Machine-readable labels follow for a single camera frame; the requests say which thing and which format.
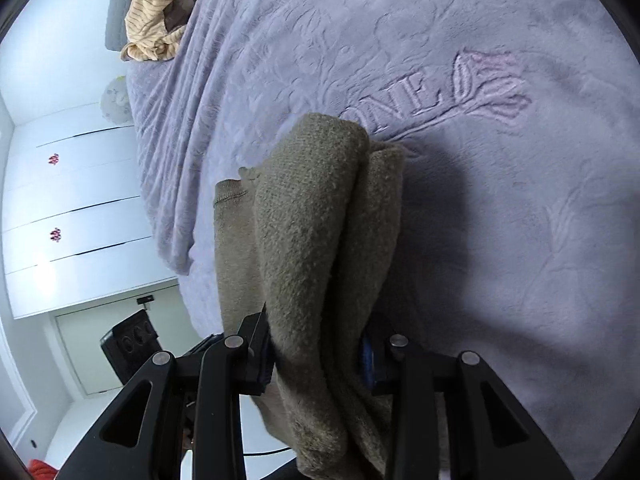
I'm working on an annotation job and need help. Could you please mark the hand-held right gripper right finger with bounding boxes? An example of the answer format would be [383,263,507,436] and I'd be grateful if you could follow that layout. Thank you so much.
[357,327,576,480]

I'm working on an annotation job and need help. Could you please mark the olive knit sweater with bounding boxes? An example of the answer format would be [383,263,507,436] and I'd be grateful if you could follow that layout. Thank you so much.
[214,112,407,480]

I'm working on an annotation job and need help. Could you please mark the grey quilted pillow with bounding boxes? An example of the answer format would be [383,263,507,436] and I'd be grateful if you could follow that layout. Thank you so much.
[104,0,162,54]

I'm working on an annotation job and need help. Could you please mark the lavender embossed blanket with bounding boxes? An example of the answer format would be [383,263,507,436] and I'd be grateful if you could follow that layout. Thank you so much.
[125,0,640,480]

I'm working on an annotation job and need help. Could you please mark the black box with round holes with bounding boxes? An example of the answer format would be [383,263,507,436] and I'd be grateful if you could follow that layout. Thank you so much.
[99,309,162,392]

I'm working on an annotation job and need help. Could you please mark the white wardrobe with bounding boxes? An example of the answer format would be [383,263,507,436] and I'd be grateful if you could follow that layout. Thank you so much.
[0,102,182,320]

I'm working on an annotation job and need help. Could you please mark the black cable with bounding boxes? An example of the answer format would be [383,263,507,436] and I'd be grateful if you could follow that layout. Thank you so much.
[242,446,297,459]

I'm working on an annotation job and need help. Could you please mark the red cloth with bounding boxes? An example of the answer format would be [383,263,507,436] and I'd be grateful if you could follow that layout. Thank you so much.
[27,457,60,480]

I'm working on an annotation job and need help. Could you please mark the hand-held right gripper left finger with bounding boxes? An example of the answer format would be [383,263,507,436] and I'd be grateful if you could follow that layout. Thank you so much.
[57,302,278,480]

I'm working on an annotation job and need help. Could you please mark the round white patterned object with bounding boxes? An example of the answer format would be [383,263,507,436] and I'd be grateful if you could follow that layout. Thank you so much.
[100,76,136,126]

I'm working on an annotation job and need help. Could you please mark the yellow striped garment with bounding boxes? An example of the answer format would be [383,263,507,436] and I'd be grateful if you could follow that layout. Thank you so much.
[121,0,202,63]

